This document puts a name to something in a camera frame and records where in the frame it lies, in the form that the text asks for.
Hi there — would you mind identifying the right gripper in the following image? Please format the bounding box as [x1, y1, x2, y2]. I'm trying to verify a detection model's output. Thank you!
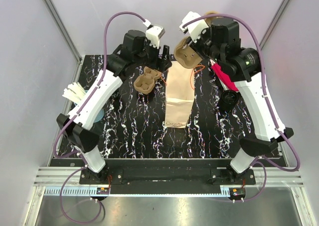
[184, 22, 224, 66]

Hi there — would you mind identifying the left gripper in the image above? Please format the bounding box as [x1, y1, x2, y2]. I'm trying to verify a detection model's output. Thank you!
[134, 37, 172, 73]

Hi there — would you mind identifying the brown pulp cup carrier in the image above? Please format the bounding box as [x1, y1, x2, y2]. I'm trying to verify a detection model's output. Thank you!
[134, 66, 163, 95]
[174, 17, 216, 69]

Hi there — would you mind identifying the beige paper takeout bag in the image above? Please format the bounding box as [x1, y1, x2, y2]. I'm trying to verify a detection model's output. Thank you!
[164, 61, 204, 128]

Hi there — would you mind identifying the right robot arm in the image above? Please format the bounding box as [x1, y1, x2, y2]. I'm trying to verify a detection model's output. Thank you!
[180, 13, 294, 184]

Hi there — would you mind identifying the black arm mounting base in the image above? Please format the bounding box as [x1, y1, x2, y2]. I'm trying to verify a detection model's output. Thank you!
[79, 159, 256, 185]

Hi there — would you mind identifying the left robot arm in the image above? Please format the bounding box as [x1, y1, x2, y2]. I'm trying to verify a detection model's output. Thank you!
[57, 25, 171, 184]

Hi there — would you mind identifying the black coffee cup right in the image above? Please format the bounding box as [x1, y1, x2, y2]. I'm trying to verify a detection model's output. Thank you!
[218, 90, 239, 112]

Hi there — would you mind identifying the red cloth napkin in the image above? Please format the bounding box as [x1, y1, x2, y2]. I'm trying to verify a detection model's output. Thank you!
[211, 62, 239, 92]

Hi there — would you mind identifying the black marble pattern mat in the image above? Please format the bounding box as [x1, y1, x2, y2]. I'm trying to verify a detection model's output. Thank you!
[51, 53, 282, 160]

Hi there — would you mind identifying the light blue holder cup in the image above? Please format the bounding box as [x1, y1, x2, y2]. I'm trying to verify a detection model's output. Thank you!
[81, 102, 104, 123]

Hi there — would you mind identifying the white wooden stirrer bundle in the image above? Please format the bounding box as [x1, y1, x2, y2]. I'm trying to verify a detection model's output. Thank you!
[62, 82, 86, 105]

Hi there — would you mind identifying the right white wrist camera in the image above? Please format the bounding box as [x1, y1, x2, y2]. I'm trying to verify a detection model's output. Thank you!
[179, 11, 208, 43]

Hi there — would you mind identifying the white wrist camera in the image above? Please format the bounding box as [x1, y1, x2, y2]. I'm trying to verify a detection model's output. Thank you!
[143, 19, 165, 49]
[179, 11, 208, 43]

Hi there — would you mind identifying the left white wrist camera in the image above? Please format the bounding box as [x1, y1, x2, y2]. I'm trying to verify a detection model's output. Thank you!
[143, 19, 165, 49]

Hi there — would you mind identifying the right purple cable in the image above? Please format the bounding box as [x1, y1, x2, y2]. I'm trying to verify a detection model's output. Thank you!
[183, 13, 301, 202]

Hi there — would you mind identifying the purple cable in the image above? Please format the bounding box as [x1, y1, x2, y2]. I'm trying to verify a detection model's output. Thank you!
[52, 11, 153, 223]
[183, 13, 301, 202]

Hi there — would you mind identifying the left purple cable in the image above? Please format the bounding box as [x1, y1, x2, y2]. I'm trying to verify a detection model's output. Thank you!
[52, 11, 153, 223]

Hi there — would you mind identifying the aluminium frame rail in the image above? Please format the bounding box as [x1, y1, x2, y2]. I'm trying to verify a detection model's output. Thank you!
[24, 160, 319, 226]

